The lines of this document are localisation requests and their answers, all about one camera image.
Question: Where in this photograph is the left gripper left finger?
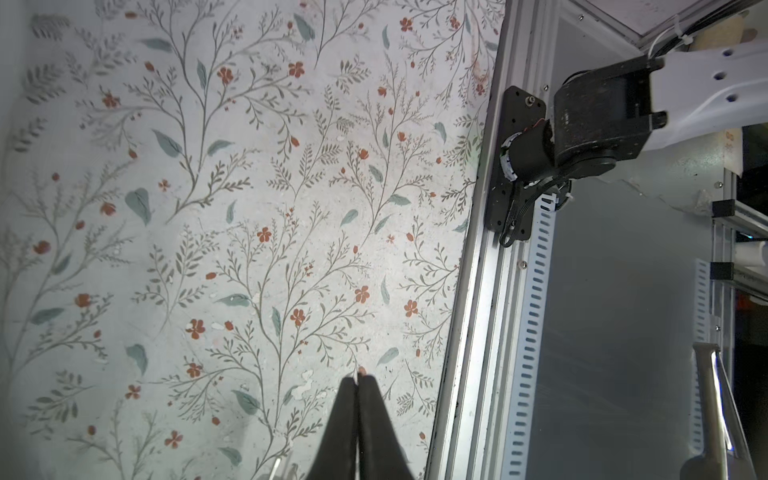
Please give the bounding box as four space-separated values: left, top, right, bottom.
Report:
306 377 359 480

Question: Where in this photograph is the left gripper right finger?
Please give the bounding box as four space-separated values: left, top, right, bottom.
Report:
358 375 414 480

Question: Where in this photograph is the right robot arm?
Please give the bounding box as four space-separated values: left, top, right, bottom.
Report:
497 40 767 184

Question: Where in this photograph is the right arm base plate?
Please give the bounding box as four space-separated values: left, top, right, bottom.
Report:
485 86 554 248

